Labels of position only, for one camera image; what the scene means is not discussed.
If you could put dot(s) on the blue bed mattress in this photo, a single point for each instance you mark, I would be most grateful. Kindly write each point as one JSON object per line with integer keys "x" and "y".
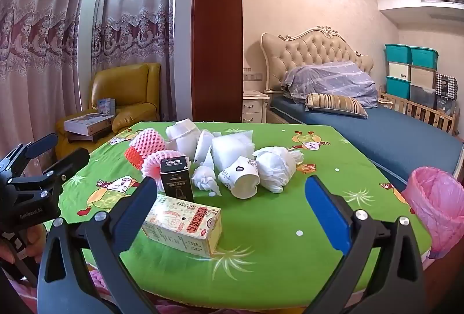
{"x": 391, "y": 140}

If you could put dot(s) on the beige storage box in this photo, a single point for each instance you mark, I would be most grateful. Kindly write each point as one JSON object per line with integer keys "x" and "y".
{"x": 422, "y": 76}

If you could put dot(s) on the pink foam fruit net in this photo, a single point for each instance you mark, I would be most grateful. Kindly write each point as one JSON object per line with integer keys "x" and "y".
{"x": 152, "y": 165}
{"x": 148, "y": 142}

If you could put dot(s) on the houndstooth bag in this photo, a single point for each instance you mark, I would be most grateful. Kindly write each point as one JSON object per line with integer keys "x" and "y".
{"x": 446, "y": 85}

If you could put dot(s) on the small blue white box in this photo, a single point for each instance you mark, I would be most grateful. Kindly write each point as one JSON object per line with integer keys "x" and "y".
{"x": 107, "y": 106}

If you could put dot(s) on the striped bolster pillow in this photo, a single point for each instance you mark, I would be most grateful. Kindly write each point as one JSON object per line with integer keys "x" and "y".
{"x": 337, "y": 104}

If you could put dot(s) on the grey clear storage box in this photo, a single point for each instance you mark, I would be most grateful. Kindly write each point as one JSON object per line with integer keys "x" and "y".
{"x": 422, "y": 95}

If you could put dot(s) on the person's left hand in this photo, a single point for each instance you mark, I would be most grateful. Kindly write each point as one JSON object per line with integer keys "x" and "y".
{"x": 34, "y": 245}

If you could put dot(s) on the crumpled white paper carton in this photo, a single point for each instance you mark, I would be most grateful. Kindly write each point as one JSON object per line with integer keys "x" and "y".
{"x": 183, "y": 132}

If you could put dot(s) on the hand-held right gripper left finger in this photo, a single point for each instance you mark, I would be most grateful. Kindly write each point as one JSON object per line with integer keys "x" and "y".
{"x": 139, "y": 205}

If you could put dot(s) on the cream medicine box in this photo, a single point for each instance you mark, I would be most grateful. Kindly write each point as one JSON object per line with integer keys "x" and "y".
{"x": 183, "y": 225}

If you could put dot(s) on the crumpled white tissue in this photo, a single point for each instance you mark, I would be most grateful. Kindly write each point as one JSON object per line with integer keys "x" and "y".
{"x": 206, "y": 180}

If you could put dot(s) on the blue-grey striped duvet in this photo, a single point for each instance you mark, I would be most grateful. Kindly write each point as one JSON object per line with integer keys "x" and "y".
{"x": 333, "y": 82}

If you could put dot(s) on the cream nightstand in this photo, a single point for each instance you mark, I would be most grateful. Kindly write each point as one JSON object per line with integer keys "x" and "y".
{"x": 253, "y": 107}

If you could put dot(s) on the red-brown wooden wall panel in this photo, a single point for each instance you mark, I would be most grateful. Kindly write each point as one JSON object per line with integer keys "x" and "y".
{"x": 217, "y": 27}

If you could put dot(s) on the orange foam fruit net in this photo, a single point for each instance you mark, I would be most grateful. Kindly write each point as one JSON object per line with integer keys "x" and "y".
{"x": 132, "y": 157}

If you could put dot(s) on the beige tufted headboard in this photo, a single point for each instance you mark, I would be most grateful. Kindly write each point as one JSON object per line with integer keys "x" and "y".
{"x": 311, "y": 49}

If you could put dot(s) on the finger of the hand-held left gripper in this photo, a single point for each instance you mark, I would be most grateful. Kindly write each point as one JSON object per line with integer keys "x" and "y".
{"x": 70, "y": 161}
{"x": 41, "y": 146}

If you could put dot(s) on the white foam sheet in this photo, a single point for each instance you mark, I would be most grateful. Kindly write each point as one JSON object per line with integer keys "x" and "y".
{"x": 232, "y": 152}
{"x": 241, "y": 135}

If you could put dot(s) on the wall switch panel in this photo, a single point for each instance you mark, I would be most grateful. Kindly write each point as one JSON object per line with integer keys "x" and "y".
{"x": 252, "y": 76}

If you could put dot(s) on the teal storage box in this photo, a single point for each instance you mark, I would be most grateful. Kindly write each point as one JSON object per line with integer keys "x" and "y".
{"x": 398, "y": 53}
{"x": 424, "y": 57}
{"x": 397, "y": 87}

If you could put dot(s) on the white storage box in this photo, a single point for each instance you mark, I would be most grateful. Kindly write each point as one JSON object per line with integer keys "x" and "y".
{"x": 398, "y": 71}

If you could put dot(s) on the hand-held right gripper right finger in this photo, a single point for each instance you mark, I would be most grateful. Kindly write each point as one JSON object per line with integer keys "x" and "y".
{"x": 326, "y": 216}

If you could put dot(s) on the flat white cardboard box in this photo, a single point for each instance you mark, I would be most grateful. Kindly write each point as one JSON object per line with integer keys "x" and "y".
{"x": 89, "y": 123}

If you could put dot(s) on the flat brown box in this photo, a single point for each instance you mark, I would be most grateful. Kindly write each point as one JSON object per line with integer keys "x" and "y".
{"x": 87, "y": 138}

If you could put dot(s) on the crumpled white plastic bag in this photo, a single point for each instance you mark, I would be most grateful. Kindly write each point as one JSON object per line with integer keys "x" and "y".
{"x": 277, "y": 169}

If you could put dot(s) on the white printed paper cup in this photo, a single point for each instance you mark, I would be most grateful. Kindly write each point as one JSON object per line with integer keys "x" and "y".
{"x": 241, "y": 180}

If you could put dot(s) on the yellow leather armchair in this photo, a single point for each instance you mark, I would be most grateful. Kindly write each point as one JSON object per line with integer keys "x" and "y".
{"x": 127, "y": 89}

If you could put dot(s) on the green printed tablecloth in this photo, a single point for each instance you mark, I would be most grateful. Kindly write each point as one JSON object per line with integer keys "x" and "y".
{"x": 275, "y": 234}

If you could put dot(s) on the black cardboard box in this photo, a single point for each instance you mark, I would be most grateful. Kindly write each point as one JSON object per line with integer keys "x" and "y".
{"x": 176, "y": 180}

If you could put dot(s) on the pink trash bag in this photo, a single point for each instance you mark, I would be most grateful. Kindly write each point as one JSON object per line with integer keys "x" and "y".
{"x": 435, "y": 205}

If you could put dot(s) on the lace-trimmed beige curtain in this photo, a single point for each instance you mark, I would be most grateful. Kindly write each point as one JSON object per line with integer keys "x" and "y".
{"x": 36, "y": 45}
{"x": 137, "y": 16}

